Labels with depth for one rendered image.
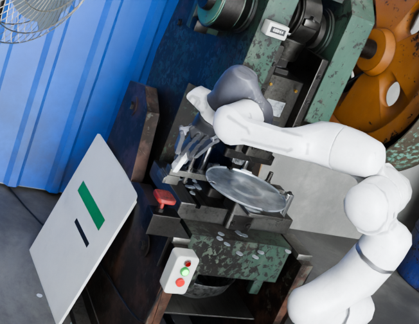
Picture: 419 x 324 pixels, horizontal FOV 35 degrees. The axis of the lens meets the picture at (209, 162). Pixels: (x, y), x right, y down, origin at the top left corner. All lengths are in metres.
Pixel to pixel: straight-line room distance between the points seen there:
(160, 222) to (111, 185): 0.56
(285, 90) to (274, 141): 0.60
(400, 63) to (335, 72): 0.25
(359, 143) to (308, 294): 0.39
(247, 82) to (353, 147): 0.33
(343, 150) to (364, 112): 0.84
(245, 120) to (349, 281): 0.46
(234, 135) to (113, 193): 0.96
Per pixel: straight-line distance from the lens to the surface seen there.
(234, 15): 2.03
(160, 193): 2.01
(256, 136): 1.63
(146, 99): 2.47
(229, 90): 1.73
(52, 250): 2.81
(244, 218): 2.25
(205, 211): 2.21
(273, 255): 2.31
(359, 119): 2.43
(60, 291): 2.66
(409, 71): 2.31
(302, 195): 4.12
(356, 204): 1.53
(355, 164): 1.59
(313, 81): 2.20
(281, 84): 2.18
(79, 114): 3.30
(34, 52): 3.18
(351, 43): 2.21
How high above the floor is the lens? 1.56
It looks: 19 degrees down
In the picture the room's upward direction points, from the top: 22 degrees clockwise
